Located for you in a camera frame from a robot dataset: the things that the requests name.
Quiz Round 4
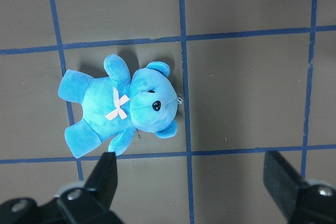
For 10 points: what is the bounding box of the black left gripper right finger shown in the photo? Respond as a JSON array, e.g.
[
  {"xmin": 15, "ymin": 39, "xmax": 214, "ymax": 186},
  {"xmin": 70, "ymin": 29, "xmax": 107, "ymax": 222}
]
[{"xmin": 263, "ymin": 151, "xmax": 335, "ymax": 223}]

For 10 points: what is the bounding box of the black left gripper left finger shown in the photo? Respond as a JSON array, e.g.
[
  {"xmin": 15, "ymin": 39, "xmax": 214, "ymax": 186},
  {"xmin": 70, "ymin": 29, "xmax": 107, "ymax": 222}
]
[{"xmin": 57, "ymin": 152, "xmax": 117, "ymax": 223}]

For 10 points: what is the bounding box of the blue teddy bear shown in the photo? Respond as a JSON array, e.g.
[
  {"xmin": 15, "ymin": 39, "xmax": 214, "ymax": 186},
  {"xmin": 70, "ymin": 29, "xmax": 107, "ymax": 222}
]
[{"xmin": 58, "ymin": 55, "xmax": 179, "ymax": 158}]

